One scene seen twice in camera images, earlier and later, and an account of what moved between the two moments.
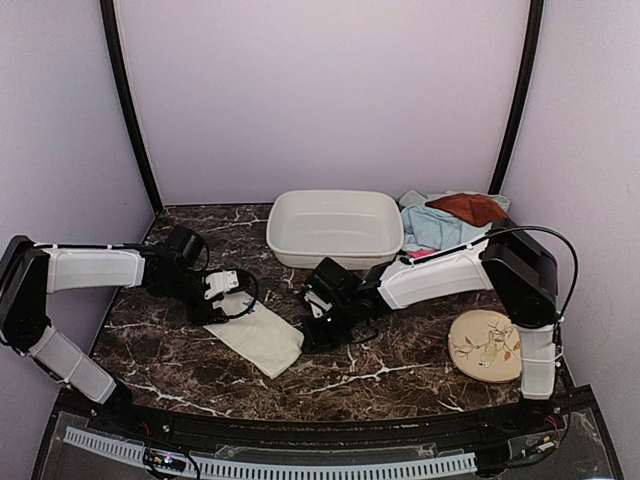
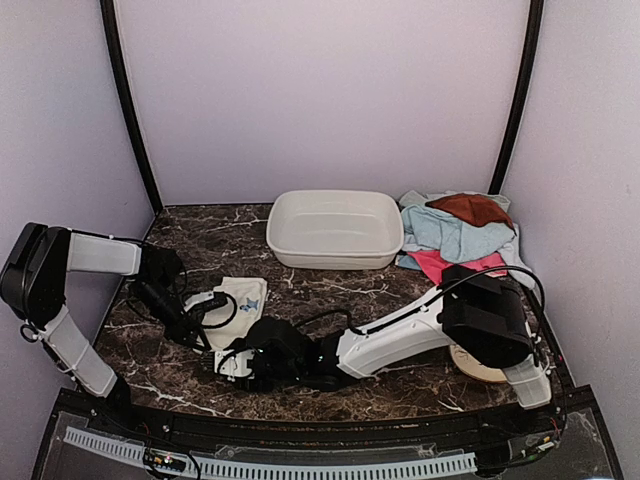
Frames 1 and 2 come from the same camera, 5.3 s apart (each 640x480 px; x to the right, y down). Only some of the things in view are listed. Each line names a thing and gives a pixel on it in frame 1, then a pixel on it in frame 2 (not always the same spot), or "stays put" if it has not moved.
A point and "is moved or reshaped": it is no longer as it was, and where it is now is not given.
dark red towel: [473, 209] stays put
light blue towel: [426, 227] stays put
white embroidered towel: [262, 338] is moved or reshaped
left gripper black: [203, 315] -> [179, 331]
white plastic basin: [359, 228] stays put
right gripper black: [313, 340] -> [261, 387]
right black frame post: [536, 15] stays put
